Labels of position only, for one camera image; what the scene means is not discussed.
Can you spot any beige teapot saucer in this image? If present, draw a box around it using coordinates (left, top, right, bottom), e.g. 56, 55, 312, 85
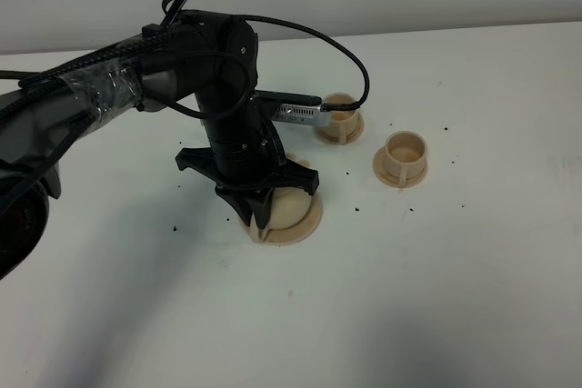
236, 191, 324, 247

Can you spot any beige teacup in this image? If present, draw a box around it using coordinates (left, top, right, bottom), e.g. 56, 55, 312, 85
384, 131, 427, 189
320, 93, 362, 144

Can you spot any beige cup saucer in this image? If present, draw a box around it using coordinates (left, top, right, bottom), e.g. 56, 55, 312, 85
314, 111, 366, 145
372, 149, 428, 189

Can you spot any beige near cup saucer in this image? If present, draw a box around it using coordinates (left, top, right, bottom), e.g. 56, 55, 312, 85
372, 149, 428, 189

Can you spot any black braided camera cable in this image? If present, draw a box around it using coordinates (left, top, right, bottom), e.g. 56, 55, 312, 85
240, 15, 372, 112

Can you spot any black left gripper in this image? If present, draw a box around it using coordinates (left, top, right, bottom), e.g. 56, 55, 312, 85
176, 92, 319, 229

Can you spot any beige far cup saucer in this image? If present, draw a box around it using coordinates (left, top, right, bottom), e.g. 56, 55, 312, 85
314, 111, 366, 145

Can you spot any beige near teacup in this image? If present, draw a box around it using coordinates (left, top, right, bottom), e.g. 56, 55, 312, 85
384, 131, 427, 189

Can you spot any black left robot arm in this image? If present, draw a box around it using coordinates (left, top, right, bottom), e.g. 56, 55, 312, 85
1, 11, 319, 274

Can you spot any beige teapot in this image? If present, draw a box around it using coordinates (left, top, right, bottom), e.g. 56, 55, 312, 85
247, 154, 314, 244

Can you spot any beige far teacup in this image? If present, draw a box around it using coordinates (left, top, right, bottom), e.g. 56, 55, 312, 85
320, 93, 362, 144

